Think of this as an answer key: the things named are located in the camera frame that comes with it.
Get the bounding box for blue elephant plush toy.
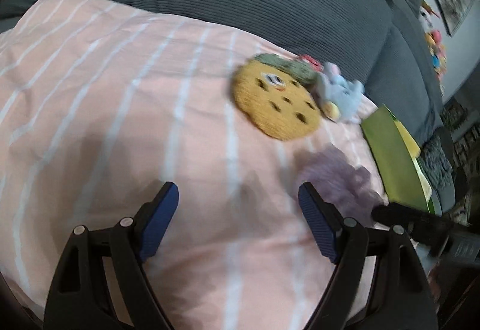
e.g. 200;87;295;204
314;62;365;123

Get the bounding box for green towel cloth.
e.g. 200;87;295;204
254;53;320;86

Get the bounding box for grey knitted throw blanket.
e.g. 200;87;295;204
419;135;455;198

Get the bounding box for red white patterned pouch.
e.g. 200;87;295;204
298;54;323;72

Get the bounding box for green cardboard box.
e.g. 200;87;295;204
360;105;441;215

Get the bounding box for yellow cookie plush toy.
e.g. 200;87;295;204
231;53;320;141

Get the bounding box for purple mesh bath pouf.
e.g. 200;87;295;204
296;145;384;226

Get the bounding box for pink white striped blanket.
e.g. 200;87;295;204
1;0;376;329

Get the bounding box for yellow green sponge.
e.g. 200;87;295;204
394;119;432;202

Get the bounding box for colourful plush toys on sofa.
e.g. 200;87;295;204
419;0;447;82

